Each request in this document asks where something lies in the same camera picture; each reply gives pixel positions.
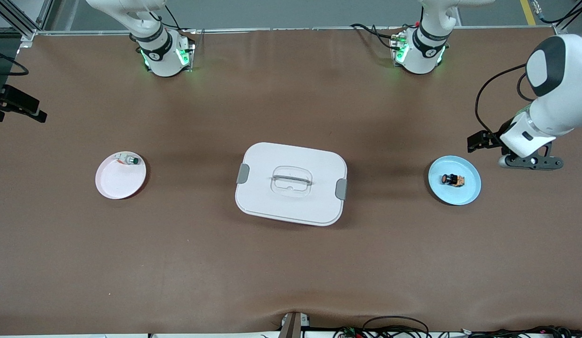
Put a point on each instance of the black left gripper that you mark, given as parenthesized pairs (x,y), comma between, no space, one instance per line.
(493,137)

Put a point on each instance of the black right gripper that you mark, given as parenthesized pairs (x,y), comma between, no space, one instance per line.
(4,102)

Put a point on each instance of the orange push-button switch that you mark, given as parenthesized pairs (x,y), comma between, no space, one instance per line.
(453,180)

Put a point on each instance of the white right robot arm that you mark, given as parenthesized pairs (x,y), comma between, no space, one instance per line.
(163,61)

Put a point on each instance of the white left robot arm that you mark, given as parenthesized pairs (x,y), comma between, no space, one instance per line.
(554,94)

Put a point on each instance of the light blue round plate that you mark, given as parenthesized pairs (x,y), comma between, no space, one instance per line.
(455,192)

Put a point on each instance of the pink round plate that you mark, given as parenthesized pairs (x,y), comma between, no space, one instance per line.
(119,180)

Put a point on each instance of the white lidded storage box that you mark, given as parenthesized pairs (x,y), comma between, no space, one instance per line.
(290,202)

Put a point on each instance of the aluminium frame profile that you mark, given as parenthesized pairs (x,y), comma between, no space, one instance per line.
(565,29)
(18,21)

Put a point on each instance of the green push-button switch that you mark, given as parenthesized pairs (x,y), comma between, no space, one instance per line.
(130,160)

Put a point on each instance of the silver table edge rail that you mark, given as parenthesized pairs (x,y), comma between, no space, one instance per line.
(295,30)

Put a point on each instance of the brown camera stand post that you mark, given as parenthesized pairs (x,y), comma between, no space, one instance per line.
(293,326)

